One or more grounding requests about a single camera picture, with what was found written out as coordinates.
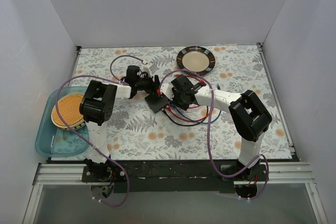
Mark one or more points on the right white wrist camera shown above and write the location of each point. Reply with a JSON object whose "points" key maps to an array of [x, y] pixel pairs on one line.
{"points": [[166, 89]]}

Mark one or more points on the floral tablecloth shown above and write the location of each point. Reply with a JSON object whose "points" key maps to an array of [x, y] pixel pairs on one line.
{"points": [[136, 133]]}

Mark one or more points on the black network switch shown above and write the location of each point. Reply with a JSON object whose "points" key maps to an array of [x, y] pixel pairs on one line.
{"points": [[156, 102]]}

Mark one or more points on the orange woven round plate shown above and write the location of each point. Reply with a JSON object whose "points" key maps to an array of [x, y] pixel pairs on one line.
{"points": [[69, 110]]}

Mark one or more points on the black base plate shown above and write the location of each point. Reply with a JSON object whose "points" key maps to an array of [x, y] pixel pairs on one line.
{"points": [[166, 175]]}

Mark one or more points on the dark rimmed beige plate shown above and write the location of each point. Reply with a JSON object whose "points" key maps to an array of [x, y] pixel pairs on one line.
{"points": [[196, 59]]}

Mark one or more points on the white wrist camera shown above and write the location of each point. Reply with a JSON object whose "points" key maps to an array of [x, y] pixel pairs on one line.
{"points": [[166, 89], [146, 67]]}

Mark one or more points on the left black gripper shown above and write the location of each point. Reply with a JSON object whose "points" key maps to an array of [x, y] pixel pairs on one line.
{"points": [[155, 83]]}

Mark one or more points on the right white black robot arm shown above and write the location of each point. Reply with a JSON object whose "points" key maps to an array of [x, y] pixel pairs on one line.
{"points": [[250, 117]]}

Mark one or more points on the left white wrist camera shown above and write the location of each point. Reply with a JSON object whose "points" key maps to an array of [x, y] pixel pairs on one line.
{"points": [[146, 67]]}

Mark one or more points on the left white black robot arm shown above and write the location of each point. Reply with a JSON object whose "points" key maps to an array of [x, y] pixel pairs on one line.
{"points": [[96, 108]]}

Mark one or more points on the teal plastic tray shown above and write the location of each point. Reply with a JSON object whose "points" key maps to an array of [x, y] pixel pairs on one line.
{"points": [[54, 142]]}

